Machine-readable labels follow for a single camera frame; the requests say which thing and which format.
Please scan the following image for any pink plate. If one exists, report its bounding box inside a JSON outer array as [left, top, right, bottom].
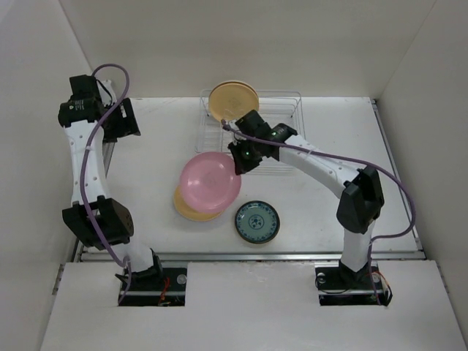
[[179, 151, 241, 214]]

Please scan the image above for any green blue floral plate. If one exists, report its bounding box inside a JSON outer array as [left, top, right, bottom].
[[234, 200, 280, 244]]

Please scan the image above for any beige plate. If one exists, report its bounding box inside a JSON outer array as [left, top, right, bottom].
[[173, 186, 224, 222], [216, 80, 255, 91]]

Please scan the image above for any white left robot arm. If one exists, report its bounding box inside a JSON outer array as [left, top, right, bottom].
[[58, 75, 164, 290]]

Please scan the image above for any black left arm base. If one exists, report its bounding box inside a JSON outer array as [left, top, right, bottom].
[[116, 264, 188, 307]]

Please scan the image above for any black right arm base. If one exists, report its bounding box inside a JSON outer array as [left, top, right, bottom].
[[314, 263, 393, 306]]

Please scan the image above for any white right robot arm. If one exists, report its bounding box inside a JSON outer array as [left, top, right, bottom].
[[222, 110, 385, 288]]

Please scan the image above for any orange plate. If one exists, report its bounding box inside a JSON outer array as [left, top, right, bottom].
[[208, 84, 260, 121]]

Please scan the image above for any white wire dish rack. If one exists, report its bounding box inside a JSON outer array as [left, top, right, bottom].
[[193, 88, 308, 173]]

